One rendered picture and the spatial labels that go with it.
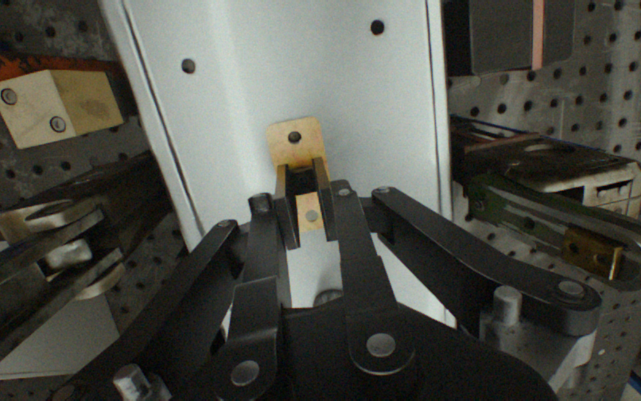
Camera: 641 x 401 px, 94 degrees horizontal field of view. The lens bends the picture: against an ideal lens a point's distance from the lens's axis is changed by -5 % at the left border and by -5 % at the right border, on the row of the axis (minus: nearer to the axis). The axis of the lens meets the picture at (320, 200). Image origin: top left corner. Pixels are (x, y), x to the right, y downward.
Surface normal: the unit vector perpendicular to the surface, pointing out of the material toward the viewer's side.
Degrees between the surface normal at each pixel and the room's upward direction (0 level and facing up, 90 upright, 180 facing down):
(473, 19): 0
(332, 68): 0
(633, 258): 78
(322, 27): 0
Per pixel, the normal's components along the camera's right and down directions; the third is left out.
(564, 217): -0.94, 0.27
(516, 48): 0.08, 0.35
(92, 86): 0.98, -0.20
